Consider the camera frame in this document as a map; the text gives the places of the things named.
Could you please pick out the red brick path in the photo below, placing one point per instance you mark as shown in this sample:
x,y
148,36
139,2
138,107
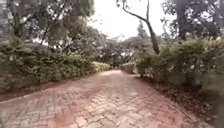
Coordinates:
x,y
106,103

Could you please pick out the green hedge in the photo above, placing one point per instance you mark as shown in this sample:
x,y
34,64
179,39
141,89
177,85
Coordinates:
x,y
43,65

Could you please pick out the green bushes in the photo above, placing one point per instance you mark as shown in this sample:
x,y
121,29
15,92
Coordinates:
x,y
186,61

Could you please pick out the row of trees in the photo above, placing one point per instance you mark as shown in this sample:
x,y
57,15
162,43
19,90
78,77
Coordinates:
x,y
50,23
186,20

